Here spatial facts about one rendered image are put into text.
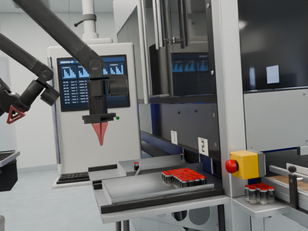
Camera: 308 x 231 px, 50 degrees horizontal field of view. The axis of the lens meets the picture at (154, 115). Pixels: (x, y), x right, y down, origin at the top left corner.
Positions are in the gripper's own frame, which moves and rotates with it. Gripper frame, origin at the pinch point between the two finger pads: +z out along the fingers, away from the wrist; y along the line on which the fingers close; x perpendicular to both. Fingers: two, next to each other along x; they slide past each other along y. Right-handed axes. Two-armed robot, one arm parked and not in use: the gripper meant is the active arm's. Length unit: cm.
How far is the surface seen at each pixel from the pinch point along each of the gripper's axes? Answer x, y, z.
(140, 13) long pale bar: 64, 32, -58
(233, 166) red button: -19.6, 35.1, 8.8
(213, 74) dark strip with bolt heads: -4.4, 38.2, -19.0
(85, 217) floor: 249, -2, 105
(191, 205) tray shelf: -10.5, 24.7, 21.1
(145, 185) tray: 16.4, 16.4, 19.8
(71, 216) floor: 260, -16, 104
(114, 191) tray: 14.1, 4.5, 19.8
